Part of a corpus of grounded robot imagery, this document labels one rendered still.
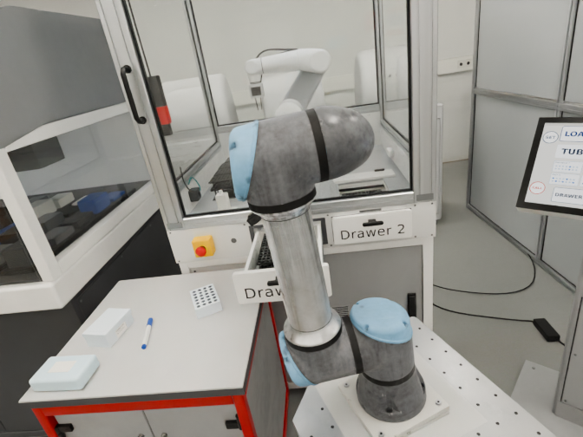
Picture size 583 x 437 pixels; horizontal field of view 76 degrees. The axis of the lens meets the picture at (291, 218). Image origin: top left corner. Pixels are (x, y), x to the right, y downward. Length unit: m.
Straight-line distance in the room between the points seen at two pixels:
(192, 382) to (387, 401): 0.50
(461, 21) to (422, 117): 3.57
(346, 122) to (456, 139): 4.47
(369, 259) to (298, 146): 1.02
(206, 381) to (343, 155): 0.73
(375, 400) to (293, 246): 0.40
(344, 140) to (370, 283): 1.07
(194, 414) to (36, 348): 0.89
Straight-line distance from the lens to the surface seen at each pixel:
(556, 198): 1.37
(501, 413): 0.98
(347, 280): 1.55
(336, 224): 1.39
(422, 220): 1.46
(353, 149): 0.57
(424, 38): 1.32
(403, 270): 1.56
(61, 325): 1.75
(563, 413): 1.96
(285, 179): 0.55
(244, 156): 0.55
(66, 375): 1.24
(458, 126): 4.99
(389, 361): 0.80
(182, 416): 1.21
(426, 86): 1.33
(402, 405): 0.88
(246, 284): 1.15
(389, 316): 0.78
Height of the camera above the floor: 1.50
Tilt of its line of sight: 24 degrees down
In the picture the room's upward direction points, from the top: 9 degrees counter-clockwise
